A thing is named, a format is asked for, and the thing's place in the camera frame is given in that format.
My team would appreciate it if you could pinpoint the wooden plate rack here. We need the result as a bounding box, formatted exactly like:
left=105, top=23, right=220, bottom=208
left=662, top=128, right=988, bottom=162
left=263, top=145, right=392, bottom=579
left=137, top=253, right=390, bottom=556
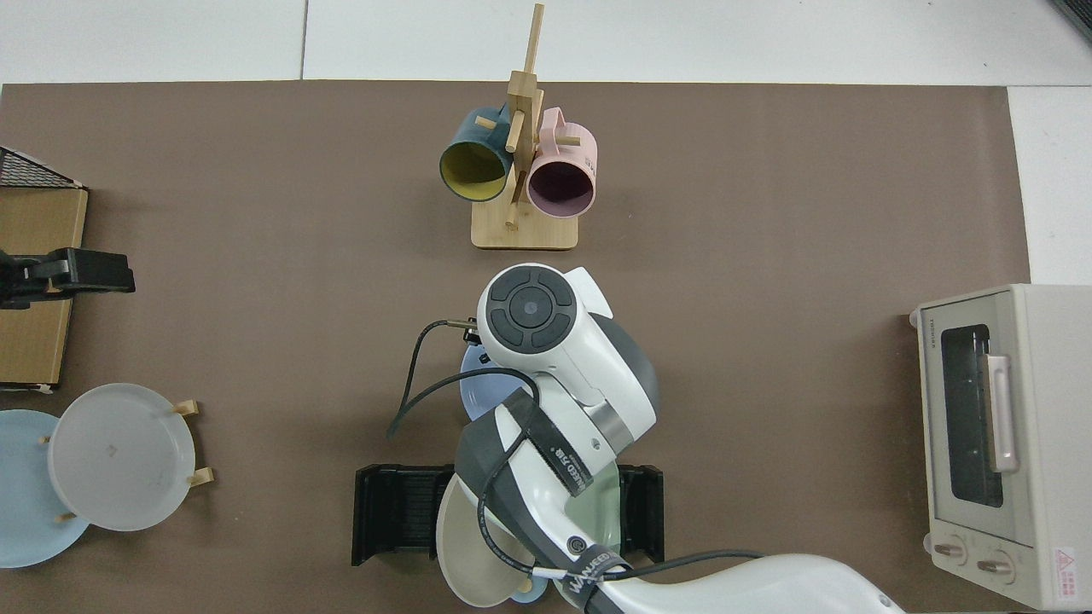
left=38, top=399, right=214, bottom=523

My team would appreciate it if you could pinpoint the black dish rack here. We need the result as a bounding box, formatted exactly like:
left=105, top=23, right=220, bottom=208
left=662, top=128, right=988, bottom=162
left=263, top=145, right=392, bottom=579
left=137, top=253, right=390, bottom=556
left=352, top=463, right=665, bottom=568

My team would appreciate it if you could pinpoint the grey plate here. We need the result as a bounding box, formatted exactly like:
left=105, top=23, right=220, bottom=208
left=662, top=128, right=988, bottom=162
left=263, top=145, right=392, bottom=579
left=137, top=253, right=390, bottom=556
left=47, top=384, right=197, bottom=532

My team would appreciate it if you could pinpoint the beige plate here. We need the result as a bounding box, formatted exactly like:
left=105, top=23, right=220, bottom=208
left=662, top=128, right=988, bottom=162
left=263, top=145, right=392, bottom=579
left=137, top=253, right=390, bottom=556
left=435, top=478, right=547, bottom=608

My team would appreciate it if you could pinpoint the pale green plate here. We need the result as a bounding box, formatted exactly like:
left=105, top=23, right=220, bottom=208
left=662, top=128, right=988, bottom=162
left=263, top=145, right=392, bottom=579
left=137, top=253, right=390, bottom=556
left=559, top=460, right=624, bottom=555

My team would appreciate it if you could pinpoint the light blue plate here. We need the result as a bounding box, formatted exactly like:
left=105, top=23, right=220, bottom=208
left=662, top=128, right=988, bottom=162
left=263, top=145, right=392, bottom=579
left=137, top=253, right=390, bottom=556
left=0, top=409, right=90, bottom=570

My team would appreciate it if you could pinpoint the wooden cup stand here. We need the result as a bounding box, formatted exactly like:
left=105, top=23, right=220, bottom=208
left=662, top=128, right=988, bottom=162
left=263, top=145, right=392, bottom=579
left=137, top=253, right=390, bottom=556
left=472, top=3, right=581, bottom=251

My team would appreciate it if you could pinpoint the brown table cloth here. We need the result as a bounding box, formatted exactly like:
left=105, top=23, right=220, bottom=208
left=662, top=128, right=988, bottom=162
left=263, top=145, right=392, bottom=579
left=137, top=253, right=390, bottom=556
left=0, top=81, right=1031, bottom=614

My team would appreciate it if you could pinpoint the dark blue cup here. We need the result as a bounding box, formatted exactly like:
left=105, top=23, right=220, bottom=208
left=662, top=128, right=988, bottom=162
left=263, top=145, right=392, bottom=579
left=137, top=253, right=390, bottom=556
left=439, top=104, right=515, bottom=203

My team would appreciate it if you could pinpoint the pink cup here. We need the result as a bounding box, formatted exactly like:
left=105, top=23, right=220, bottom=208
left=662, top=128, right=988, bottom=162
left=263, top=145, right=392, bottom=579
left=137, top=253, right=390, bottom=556
left=526, top=107, right=598, bottom=218

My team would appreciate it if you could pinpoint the pale toaster oven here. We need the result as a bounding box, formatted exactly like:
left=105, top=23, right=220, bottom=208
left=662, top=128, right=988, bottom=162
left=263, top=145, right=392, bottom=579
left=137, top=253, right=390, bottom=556
left=909, top=284, right=1092, bottom=611

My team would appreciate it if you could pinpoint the wire basket with wooden floor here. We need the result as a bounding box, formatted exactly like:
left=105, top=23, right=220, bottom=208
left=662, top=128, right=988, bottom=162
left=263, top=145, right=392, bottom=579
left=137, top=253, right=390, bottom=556
left=0, top=145, right=89, bottom=393

